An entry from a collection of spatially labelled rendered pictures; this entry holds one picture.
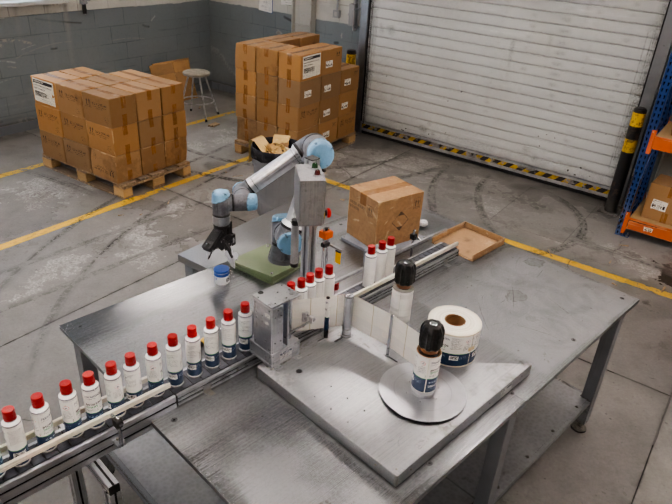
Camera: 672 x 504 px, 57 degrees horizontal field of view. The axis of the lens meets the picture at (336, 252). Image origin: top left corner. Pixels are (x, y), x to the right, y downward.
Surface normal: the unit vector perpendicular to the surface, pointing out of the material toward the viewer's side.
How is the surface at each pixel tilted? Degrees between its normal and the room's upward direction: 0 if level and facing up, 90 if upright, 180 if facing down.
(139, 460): 1
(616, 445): 0
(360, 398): 0
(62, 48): 90
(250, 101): 88
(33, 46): 90
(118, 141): 90
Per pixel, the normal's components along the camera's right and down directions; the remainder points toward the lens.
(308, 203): 0.17, 0.48
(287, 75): -0.55, 0.40
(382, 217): 0.57, 0.43
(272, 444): 0.06, -0.87
